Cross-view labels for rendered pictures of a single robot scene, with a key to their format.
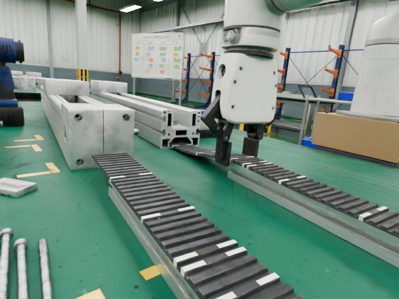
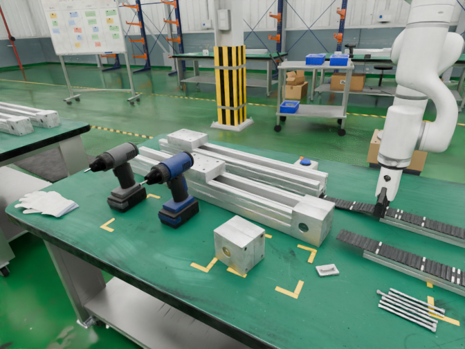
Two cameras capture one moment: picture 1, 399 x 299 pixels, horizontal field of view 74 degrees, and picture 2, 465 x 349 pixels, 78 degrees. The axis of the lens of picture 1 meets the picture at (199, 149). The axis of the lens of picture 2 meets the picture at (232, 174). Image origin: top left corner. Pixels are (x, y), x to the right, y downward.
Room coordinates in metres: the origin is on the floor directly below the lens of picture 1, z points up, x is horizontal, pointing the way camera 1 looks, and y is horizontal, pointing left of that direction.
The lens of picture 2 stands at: (-0.12, 0.62, 1.35)
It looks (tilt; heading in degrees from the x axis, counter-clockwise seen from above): 28 degrees down; 341
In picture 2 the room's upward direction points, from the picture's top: 2 degrees counter-clockwise
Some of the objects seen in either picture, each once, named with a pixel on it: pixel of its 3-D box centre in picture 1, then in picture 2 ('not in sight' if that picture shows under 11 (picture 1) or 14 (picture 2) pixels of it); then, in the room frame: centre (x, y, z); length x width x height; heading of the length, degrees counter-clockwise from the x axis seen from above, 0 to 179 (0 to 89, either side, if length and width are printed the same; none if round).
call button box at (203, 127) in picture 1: (198, 124); (304, 170); (0.76, 0.01, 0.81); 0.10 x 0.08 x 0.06; 123
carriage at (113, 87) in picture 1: (108, 89); (187, 141); (1.14, 0.40, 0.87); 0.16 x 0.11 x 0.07; 33
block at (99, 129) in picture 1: (104, 133); (313, 217); (0.46, 0.17, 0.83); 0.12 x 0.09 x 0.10; 123
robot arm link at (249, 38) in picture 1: (248, 43); (394, 158); (0.43, -0.06, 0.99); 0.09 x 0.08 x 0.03; 123
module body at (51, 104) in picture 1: (65, 107); (201, 181); (0.82, 0.42, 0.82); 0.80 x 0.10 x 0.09; 33
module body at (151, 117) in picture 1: (126, 108); (230, 163); (0.93, 0.26, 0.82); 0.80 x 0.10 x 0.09; 33
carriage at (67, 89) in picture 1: (65, 91); (199, 169); (0.82, 0.42, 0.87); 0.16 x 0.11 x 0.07; 33
